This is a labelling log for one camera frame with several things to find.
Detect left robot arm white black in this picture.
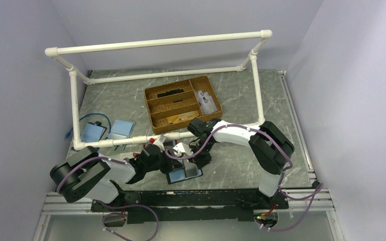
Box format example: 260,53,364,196
50,144,185,211

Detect blue cable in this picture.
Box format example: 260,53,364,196
64,112,113,140

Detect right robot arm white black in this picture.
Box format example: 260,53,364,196
187,118,295,208

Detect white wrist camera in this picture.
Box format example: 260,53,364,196
172,143,193,161
148,135,166,151

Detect blue card left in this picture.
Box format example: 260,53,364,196
80,122,107,143

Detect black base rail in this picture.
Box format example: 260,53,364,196
91,188,289,224

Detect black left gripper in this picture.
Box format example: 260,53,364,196
145,147,185,174

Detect white PVC pipe frame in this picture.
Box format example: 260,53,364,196
45,30,273,151

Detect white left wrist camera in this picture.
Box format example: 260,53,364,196
148,135,166,151

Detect gold card in tray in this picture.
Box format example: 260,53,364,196
166,110,199,124

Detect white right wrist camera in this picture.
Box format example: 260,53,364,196
172,143,193,161

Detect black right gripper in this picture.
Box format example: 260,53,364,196
185,140,214,170

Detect brown woven divided tray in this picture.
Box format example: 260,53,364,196
144,76,222,134

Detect black card in tray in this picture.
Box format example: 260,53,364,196
157,89,184,98

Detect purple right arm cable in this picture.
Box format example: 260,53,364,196
164,124,324,232

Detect grey cards in tray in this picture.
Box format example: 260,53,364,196
195,90,218,115

